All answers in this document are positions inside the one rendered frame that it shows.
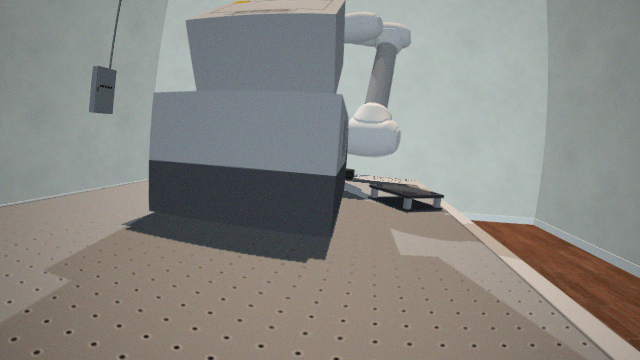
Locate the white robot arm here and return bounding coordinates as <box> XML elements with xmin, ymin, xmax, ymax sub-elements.
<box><xmin>344</xmin><ymin>12</ymin><xmax>411</xmax><ymax>157</ymax></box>

